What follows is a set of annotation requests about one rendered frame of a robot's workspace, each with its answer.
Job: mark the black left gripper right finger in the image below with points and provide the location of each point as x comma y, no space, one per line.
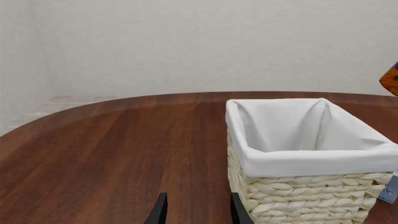
239,211

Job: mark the orange patterned printed box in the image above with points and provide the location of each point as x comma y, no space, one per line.
390,80

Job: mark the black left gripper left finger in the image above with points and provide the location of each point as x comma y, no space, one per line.
160,211

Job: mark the woven basket with white liner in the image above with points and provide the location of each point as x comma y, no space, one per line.
304,149

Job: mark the pale blue printed box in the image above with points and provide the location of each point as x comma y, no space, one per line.
389,191

